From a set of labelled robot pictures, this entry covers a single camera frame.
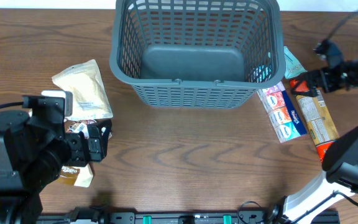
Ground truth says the teal snack packet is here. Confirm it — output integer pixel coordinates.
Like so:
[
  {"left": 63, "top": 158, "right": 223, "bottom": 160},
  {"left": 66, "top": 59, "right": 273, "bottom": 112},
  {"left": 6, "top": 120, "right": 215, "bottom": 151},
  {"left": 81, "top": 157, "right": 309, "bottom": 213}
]
[{"left": 284, "top": 46, "right": 306, "bottom": 79}]

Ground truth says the beige pouch with label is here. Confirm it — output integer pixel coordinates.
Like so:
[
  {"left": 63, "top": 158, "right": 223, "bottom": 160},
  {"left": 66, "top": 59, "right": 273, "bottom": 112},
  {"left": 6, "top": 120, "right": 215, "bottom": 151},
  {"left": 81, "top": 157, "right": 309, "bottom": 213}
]
[{"left": 52, "top": 59, "right": 113, "bottom": 121}]

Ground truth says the tissue multipack blue side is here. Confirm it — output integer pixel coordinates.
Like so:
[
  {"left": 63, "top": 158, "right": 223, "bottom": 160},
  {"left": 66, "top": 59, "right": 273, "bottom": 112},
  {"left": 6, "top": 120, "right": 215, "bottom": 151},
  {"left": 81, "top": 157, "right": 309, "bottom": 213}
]
[{"left": 257, "top": 82, "right": 307, "bottom": 143}]

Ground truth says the orange cracker sleeve pack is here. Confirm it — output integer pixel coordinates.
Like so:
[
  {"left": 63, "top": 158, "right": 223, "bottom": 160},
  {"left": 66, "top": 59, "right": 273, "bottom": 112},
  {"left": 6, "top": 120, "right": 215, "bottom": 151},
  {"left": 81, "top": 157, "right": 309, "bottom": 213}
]
[{"left": 295, "top": 89, "right": 339, "bottom": 161}]

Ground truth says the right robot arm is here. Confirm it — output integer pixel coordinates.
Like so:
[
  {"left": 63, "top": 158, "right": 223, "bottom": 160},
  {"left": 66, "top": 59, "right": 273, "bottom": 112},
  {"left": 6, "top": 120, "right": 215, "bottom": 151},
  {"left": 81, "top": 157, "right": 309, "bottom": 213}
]
[{"left": 265, "top": 39, "right": 358, "bottom": 223}]

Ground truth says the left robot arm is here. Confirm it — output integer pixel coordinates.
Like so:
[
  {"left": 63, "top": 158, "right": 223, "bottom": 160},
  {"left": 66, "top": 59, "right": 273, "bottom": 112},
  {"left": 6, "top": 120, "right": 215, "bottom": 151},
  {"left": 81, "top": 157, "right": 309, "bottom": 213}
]
[{"left": 0, "top": 110, "right": 112, "bottom": 223}]

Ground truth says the brown cookie snack pouch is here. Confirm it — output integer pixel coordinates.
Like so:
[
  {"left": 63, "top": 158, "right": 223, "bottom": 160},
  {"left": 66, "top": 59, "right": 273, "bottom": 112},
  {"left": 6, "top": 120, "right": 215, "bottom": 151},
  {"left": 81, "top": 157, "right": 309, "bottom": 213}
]
[{"left": 57, "top": 119, "right": 105, "bottom": 188}]

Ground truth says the grey plastic lattice basket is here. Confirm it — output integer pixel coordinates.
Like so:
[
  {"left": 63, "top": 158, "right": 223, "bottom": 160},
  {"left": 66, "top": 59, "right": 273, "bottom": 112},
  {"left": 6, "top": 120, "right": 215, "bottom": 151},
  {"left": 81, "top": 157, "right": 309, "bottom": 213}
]
[{"left": 109, "top": 0, "right": 285, "bottom": 109}]

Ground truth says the right black cable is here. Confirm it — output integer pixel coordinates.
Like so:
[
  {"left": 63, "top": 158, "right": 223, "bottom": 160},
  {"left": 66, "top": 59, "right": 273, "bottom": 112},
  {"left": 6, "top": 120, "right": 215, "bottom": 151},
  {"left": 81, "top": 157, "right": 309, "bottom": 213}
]
[{"left": 324, "top": 2, "right": 358, "bottom": 43}]

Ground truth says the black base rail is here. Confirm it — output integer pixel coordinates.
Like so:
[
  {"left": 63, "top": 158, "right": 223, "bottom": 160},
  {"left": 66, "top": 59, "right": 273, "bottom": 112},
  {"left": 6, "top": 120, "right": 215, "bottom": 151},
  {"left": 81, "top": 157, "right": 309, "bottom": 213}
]
[{"left": 37, "top": 207, "right": 341, "bottom": 224}]

